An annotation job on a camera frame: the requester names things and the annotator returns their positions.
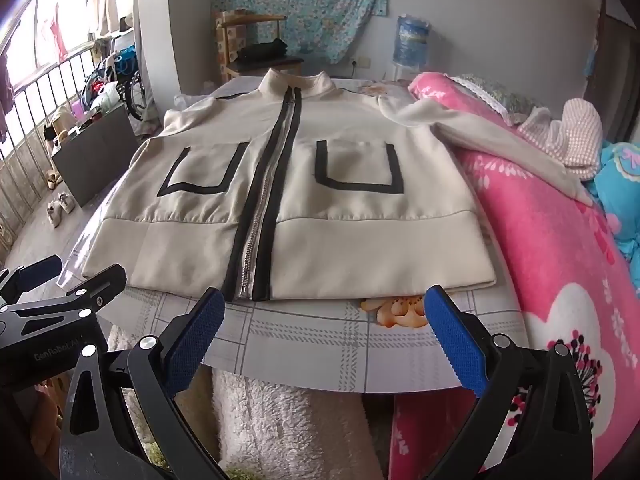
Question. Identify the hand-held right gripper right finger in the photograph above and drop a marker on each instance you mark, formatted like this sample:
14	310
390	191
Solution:
455	342

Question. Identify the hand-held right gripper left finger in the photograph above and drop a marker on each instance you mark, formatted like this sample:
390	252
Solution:
200	340

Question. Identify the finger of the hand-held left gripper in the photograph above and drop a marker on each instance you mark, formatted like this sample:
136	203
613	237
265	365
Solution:
40	268
107	280

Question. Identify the cream zip jacket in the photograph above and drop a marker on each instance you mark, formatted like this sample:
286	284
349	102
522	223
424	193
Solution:
350	195

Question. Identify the beige shoe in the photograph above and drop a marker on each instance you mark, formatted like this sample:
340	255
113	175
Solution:
54	212
66	202

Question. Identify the floral checked bed sheet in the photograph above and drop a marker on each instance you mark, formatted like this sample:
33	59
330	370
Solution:
310	330

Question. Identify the white fluffy blanket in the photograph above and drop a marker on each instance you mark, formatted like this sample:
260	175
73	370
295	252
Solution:
280	425

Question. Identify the pink floral blanket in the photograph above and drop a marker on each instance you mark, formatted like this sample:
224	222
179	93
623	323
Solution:
540	260

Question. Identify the dark hanging garment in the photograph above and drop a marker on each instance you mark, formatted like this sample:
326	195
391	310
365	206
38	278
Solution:
5	90

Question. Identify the wheelchair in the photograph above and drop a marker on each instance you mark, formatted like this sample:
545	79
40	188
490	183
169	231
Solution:
132	95

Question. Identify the pink hanging garment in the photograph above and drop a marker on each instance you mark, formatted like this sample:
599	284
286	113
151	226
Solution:
57	30

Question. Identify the teal blue blanket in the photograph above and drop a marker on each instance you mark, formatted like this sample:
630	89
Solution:
622	170

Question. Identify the pink white knit cloth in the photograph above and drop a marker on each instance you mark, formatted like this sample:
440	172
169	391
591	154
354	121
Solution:
580	135

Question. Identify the floral pillow with lace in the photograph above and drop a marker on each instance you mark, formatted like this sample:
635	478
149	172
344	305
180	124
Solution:
500	91

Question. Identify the cream hanging garment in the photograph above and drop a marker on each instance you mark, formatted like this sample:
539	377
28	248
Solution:
102	5

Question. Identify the white water dispenser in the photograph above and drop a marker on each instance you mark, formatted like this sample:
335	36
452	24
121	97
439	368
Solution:
402	74

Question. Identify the black bag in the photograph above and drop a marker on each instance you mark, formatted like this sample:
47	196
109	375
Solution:
262	50

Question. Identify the wooden chair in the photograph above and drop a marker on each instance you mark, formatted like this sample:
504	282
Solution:
250	18

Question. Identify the blue water jug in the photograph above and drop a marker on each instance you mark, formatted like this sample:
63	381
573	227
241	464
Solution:
411	40

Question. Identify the dark brown door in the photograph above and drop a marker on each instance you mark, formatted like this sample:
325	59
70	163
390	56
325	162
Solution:
620	75

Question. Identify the white wall socket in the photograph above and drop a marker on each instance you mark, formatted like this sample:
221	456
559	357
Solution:
362	62

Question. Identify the teal floral wall cloth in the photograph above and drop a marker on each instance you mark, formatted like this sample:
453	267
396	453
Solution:
310	5

